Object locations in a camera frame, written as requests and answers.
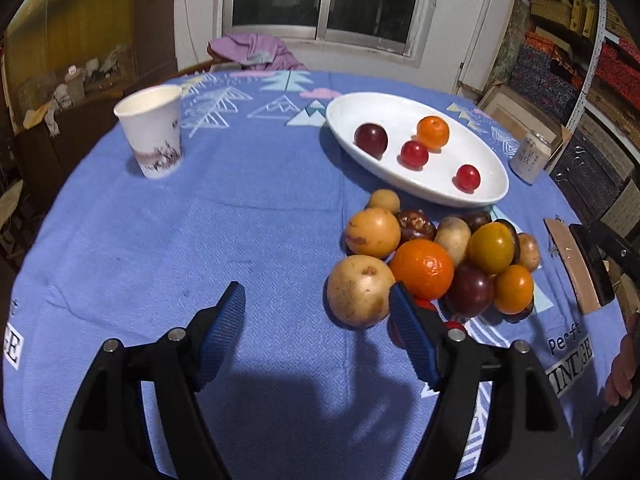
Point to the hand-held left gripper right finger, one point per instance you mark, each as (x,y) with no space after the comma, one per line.
(412,335)

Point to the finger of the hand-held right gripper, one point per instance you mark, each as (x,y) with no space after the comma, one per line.
(617,242)

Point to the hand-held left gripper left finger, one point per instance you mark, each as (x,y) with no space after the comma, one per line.
(225,332)

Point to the small red plum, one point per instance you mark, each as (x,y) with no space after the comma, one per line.
(414,154)
(467,177)
(426,305)

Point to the large orange mandarin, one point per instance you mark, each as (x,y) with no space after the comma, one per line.
(422,267)

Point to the large tan potato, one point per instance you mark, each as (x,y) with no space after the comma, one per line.
(360,290)

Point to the dark purple plum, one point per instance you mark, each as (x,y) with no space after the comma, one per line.
(371,140)
(469,290)

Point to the small tan potato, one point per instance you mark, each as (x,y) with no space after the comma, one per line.
(384,201)
(530,252)

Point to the dark brown water chestnut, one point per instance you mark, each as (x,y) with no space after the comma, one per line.
(416,225)
(516,245)
(475,220)

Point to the orange brown spotted pear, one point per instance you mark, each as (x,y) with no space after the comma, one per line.
(372,232)

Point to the yellow orange plum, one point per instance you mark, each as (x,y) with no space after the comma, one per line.
(492,247)

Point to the white oval plate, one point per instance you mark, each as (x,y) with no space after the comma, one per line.
(380,110)

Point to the person's right hand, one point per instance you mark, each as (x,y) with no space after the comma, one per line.
(622,375)

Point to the rose gold wallet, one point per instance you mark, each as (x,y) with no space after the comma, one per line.
(570,270)

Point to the stack of dark embossed boxes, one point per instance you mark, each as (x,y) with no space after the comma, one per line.
(595,170)

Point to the blue printed tablecloth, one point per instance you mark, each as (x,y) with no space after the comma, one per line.
(225,220)

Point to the white drink can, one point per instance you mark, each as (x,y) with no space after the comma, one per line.
(530,157)

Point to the stack of red blue boxes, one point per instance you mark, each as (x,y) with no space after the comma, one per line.
(550,70)

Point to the white metal shelf rack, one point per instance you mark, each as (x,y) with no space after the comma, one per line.
(597,35)

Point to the white printed paper cup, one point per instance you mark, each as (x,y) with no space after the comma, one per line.
(150,130)

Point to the green patterned panel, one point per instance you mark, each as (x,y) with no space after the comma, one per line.
(512,45)

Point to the white board panel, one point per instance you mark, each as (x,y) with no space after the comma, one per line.
(482,35)

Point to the purple garment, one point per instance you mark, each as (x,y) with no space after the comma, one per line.
(260,50)

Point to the wooden glass cabinet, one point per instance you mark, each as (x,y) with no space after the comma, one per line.
(150,10)

